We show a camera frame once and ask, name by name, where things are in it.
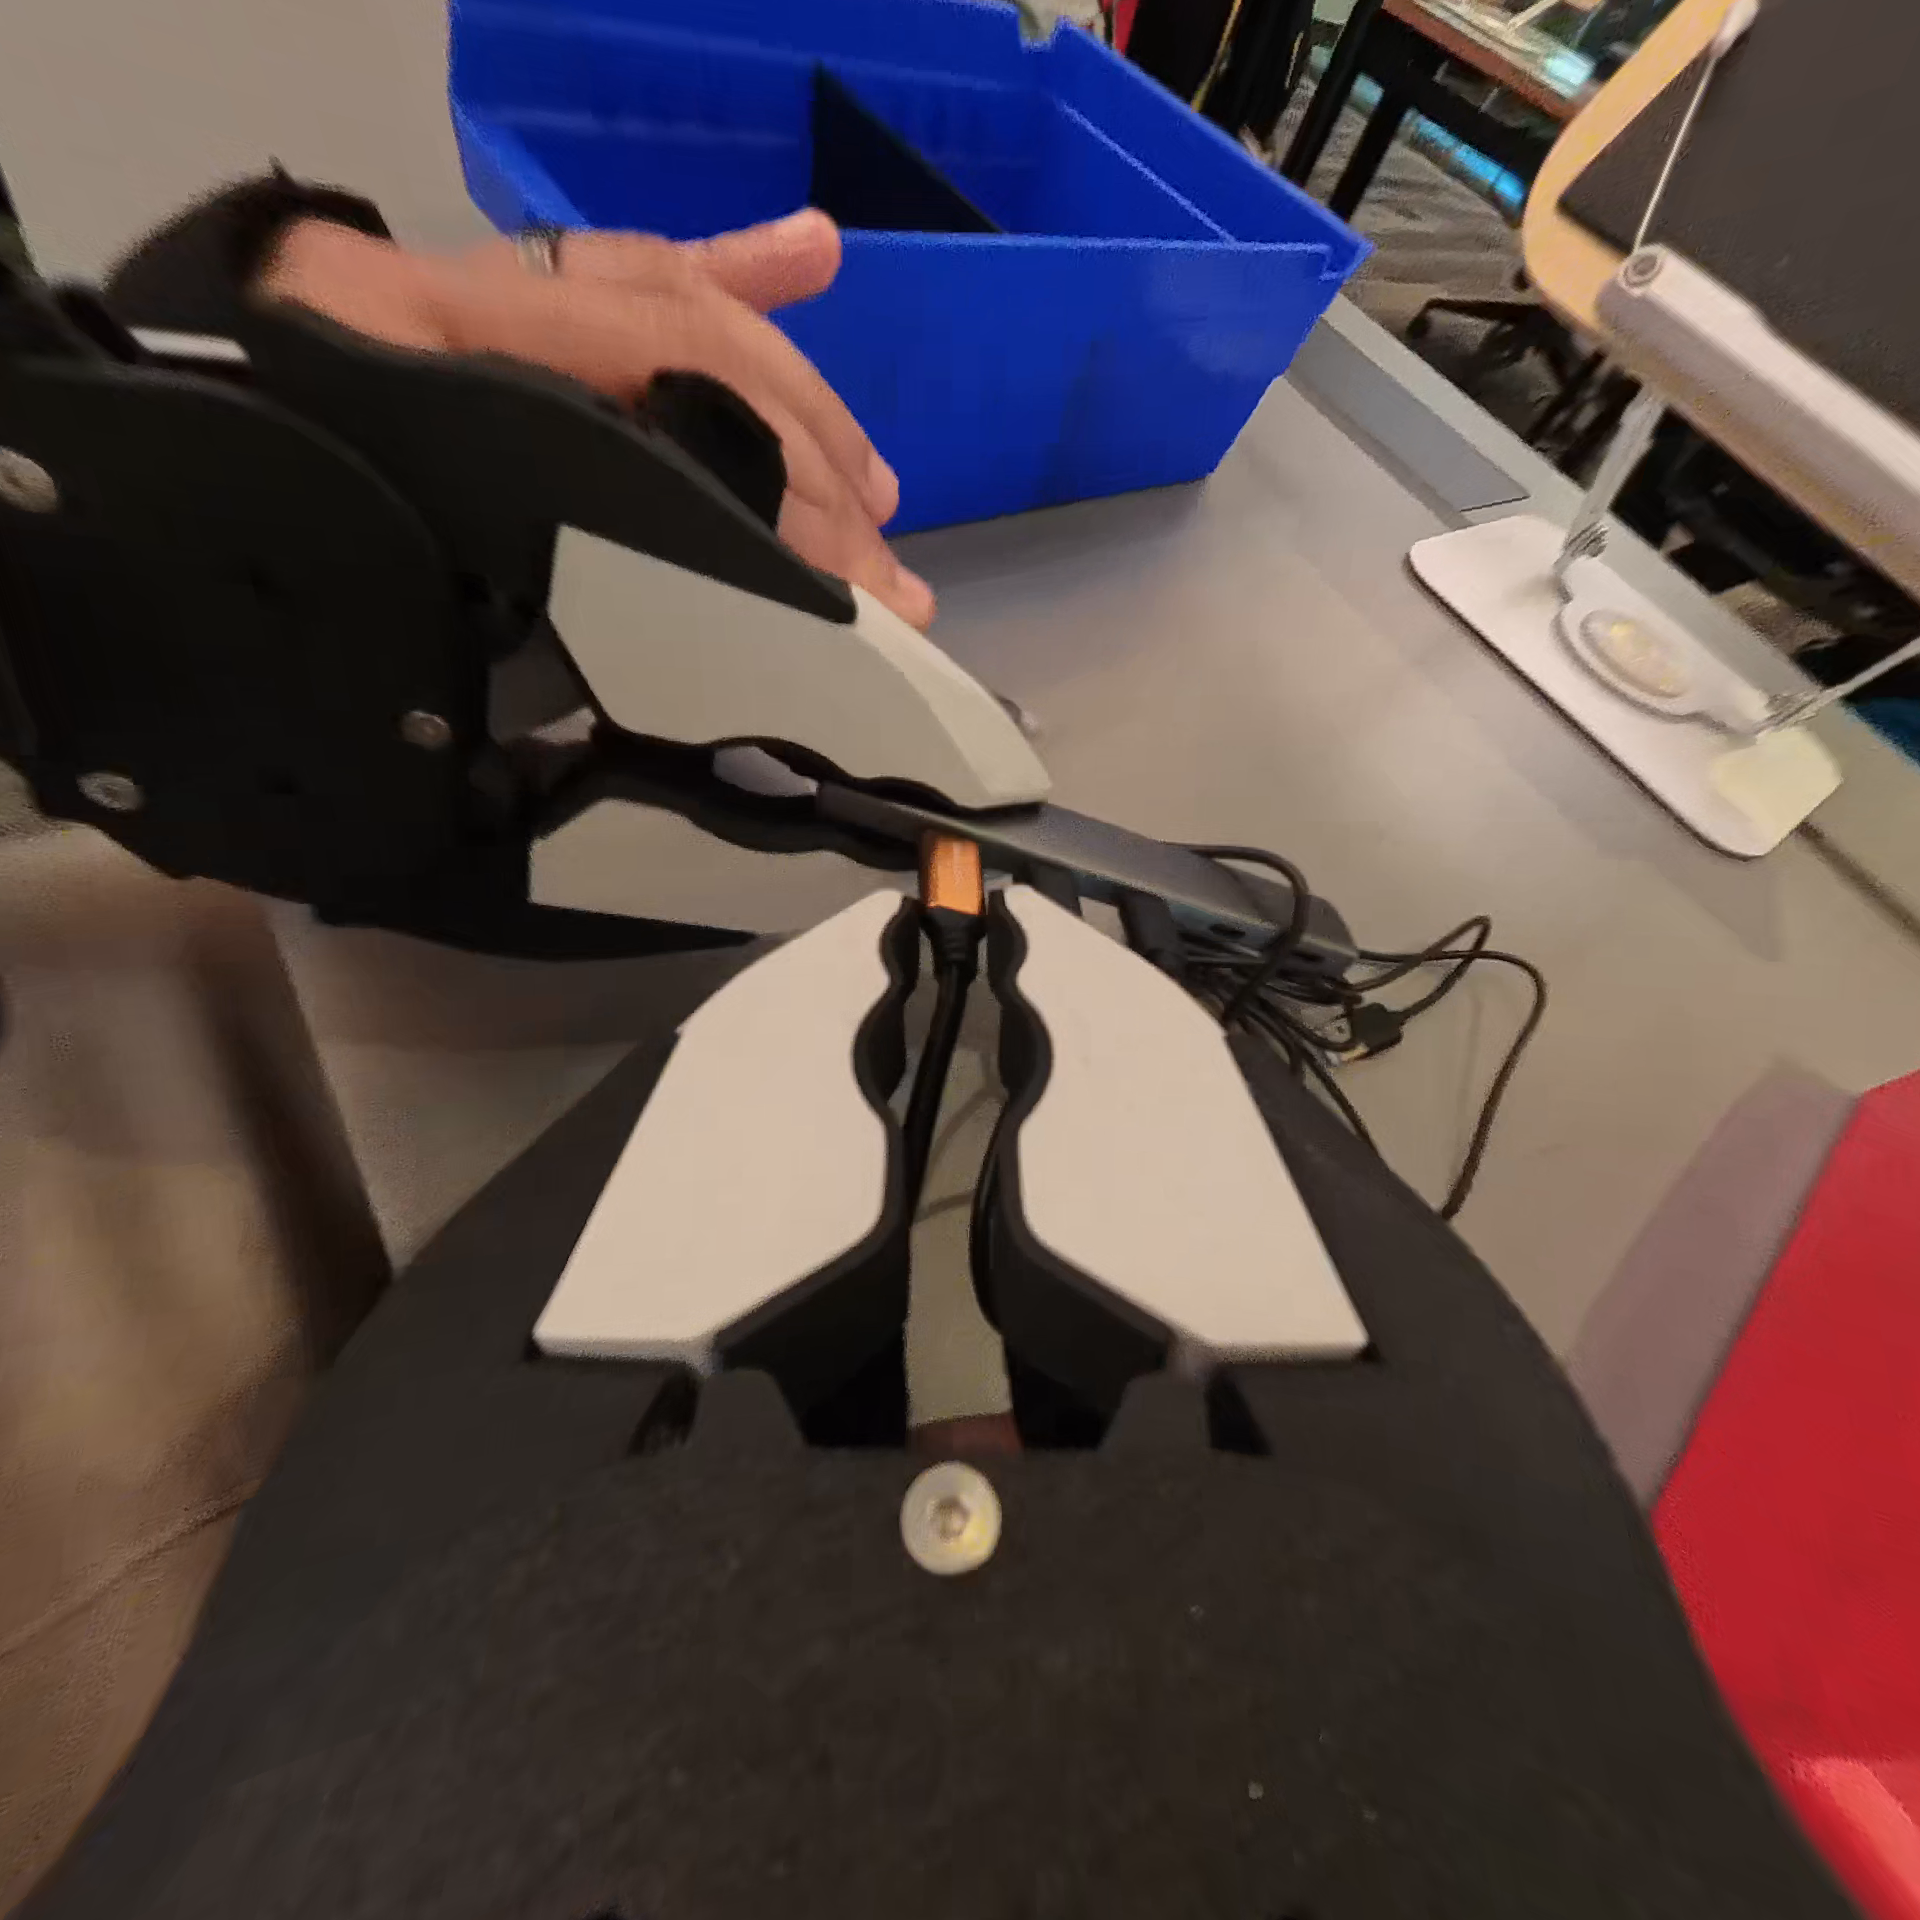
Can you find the blue plastic bin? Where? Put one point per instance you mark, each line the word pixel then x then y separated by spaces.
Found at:
pixel 1051 375

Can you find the black bin divider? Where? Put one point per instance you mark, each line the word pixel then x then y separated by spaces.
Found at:
pixel 885 182

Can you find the wood-framed black board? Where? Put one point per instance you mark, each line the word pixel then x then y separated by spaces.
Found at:
pixel 1799 150

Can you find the red plastic bin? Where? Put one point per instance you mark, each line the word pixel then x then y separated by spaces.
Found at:
pixel 1829 1425

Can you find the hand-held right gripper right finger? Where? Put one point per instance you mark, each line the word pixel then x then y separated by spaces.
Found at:
pixel 1185 1184

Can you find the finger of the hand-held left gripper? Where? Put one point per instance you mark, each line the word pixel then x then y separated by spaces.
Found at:
pixel 750 662
pixel 662 878

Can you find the white folding stand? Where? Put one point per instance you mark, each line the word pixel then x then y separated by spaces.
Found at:
pixel 1501 600

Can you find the dark grey usb hub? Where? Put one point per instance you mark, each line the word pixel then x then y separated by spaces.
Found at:
pixel 1171 885

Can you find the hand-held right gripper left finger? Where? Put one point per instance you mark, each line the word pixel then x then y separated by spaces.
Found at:
pixel 735 1184

